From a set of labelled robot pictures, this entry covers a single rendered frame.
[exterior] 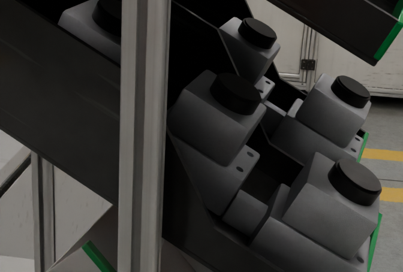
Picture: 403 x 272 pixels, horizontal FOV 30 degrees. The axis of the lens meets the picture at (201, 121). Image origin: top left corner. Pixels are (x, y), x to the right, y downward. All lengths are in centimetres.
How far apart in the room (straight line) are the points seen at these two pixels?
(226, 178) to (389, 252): 253
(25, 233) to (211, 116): 117
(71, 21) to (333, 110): 22
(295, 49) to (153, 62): 399
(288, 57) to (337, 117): 378
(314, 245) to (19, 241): 116
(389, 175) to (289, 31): 114
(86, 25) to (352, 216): 19
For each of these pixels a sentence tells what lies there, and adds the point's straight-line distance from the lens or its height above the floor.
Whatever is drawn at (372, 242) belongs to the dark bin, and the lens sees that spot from 49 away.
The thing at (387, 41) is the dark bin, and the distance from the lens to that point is 35.
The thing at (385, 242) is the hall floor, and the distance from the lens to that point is 302.
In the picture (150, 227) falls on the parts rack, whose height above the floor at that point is 126.
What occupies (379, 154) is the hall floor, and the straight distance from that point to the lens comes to 381.
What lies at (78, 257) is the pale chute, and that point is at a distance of 46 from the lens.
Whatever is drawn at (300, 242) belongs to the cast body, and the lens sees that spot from 43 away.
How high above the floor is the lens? 144
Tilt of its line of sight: 21 degrees down
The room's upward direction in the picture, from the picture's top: 3 degrees clockwise
